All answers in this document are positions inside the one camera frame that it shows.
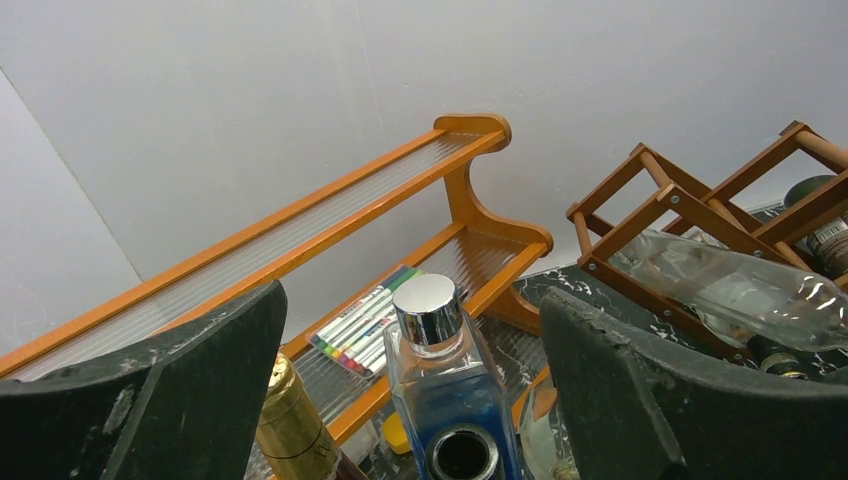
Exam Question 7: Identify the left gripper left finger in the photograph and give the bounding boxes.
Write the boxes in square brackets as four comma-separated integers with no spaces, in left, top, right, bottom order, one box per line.
[1,281,288,479]

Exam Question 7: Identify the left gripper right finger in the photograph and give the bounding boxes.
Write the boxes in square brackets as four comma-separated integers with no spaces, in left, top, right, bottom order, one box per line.
[540,287,847,479]

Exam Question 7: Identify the clear glass bottle white label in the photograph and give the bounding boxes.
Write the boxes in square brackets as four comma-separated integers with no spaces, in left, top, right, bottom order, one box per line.
[518,377,580,479]

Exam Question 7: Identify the dark bottle gold cap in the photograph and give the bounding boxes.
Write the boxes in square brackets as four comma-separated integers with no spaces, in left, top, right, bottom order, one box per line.
[256,353,366,480]

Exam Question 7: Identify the clear bottle black cap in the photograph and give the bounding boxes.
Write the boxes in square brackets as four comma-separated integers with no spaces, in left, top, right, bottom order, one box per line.
[746,335,809,380]

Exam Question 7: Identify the green bottle black cap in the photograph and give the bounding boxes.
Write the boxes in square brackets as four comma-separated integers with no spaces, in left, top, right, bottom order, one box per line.
[425,423,504,480]

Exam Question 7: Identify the blue square bottle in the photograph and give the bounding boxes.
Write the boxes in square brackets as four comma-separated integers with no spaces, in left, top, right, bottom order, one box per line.
[383,274,522,479]

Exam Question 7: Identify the dark bottle white label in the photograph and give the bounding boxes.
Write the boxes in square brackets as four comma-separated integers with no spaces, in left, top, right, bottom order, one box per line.
[783,175,847,278]

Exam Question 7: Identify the orange wooden shelf rack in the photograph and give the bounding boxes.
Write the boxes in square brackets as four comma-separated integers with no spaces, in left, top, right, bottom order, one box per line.
[0,113,554,446]

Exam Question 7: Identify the brown wooden wine rack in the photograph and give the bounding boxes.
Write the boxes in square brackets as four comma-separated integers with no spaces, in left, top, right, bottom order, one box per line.
[566,120,847,364]

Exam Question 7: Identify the pack of coloured markers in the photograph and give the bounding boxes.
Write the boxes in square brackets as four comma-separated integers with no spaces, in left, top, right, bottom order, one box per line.
[307,265,424,379]

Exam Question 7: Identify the yellow sponge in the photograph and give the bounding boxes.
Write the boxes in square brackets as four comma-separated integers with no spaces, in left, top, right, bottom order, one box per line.
[381,412,411,455]

